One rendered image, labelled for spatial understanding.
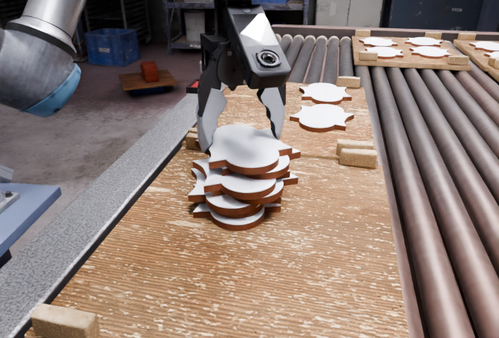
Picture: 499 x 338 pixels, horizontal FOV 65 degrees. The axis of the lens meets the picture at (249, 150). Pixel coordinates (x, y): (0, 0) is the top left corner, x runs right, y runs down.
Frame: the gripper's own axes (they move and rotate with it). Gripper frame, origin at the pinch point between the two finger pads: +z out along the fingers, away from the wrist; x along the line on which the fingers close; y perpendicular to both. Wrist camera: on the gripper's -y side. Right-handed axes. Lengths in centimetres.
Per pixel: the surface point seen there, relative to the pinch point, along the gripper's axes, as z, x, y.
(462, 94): 10, -70, 26
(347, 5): 39, -280, 395
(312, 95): 6.8, -28.6, 31.7
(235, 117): 8.0, -8.4, 28.0
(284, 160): 1.1, -4.1, -4.4
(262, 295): 8.0, 4.8, -18.8
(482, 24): 49, -375, 278
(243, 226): 7.2, 3.0, -8.3
